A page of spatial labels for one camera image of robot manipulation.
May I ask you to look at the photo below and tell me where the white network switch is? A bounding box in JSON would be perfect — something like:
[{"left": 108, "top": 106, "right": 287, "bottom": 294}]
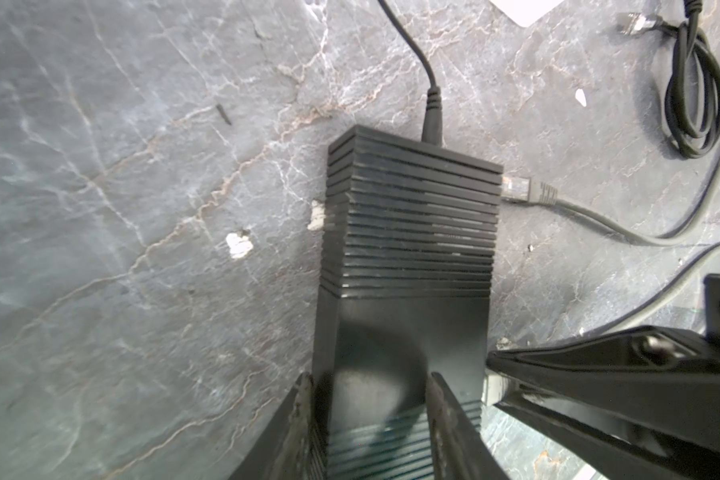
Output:
[{"left": 490, "top": 0, "right": 563, "bottom": 28}]

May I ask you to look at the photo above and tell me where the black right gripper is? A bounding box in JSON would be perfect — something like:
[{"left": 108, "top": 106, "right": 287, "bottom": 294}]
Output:
[{"left": 486, "top": 274, "right": 720, "bottom": 479}]

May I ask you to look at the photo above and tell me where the black network switch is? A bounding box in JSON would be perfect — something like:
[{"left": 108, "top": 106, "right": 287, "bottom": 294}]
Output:
[{"left": 312, "top": 125, "right": 503, "bottom": 479}]

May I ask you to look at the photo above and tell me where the coiled black ethernet cable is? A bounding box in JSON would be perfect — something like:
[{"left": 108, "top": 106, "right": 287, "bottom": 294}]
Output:
[{"left": 616, "top": 0, "right": 720, "bottom": 160}]

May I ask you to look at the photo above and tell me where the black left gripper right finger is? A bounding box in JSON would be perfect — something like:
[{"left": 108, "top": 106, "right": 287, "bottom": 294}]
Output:
[{"left": 425, "top": 372, "right": 508, "bottom": 480}]

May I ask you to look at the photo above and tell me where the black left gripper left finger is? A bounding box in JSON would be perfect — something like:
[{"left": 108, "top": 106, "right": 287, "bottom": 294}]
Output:
[{"left": 229, "top": 372, "right": 314, "bottom": 480}]

